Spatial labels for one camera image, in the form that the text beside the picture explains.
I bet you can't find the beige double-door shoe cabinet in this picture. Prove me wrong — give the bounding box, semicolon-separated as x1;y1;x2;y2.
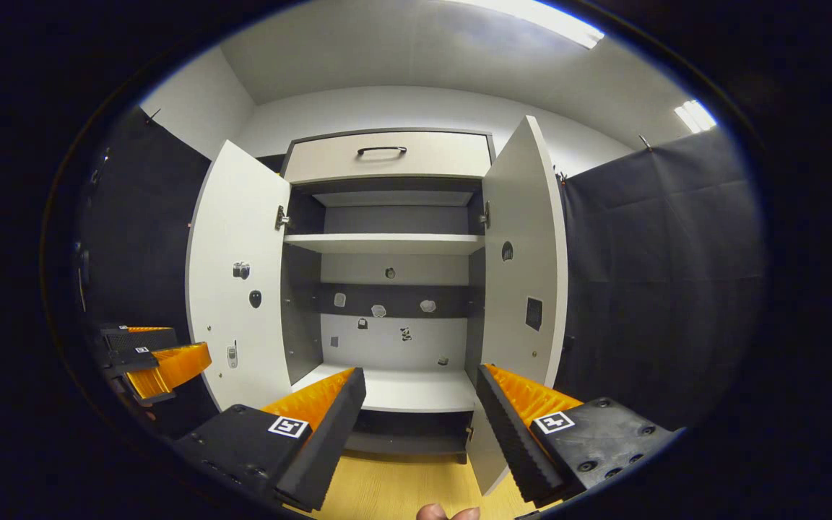
280;129;496;463

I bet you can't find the long ceiling light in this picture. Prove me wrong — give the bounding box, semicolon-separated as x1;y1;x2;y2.
445;0;605;50

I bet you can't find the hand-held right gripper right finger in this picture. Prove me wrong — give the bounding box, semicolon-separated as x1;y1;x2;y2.
475;363;680;508

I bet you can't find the beige cabinet door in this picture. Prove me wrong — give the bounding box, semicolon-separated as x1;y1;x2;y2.
465;116;570;498
185;139;293;412

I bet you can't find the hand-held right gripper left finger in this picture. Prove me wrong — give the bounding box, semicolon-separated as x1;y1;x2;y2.
170;367;368;512

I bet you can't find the short ceiling light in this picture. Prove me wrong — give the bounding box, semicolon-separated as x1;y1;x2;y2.
674;100;718;134

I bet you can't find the black backdrop cloth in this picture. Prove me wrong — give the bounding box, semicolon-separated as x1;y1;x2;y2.
73;105;767;434

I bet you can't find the beige cabinet drawer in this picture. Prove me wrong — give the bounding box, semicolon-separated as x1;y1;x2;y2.
285;131;493;185

